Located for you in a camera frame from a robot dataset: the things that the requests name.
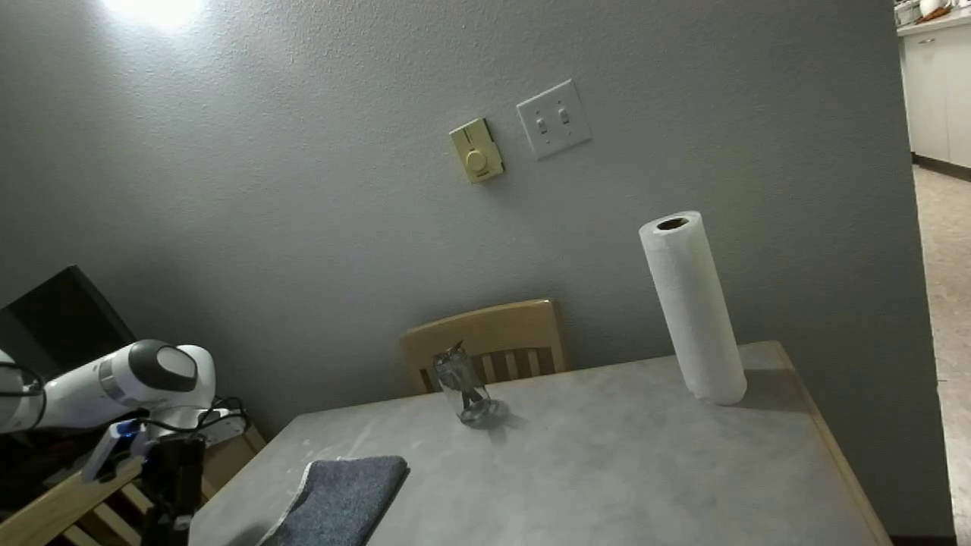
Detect white kitchen cabinet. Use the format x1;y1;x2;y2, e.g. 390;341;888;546
899;7;971;166

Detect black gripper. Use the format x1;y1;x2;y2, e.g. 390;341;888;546
143;437;205;532

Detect black monitor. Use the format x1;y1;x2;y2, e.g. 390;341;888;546
0;267;136;378

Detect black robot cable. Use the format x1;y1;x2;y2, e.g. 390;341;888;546
149;398;253;442

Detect grey blue towel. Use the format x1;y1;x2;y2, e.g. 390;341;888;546
257;454;409;546

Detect wooden chair behind table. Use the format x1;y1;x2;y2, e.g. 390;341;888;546
402;298;568;392

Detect beige dimmer switch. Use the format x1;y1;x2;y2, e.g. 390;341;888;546
449;119;508;184

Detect wooden chair at left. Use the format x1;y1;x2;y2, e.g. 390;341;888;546
0;442;221;546

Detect white double light switch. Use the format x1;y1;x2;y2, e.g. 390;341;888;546
515;79;593;161

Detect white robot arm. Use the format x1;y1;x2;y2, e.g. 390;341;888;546
0;341;235;542

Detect white paper towel roll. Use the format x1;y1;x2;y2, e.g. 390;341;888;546
636;210;747;403

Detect small wooden side table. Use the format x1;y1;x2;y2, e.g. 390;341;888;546
200;426;265;498

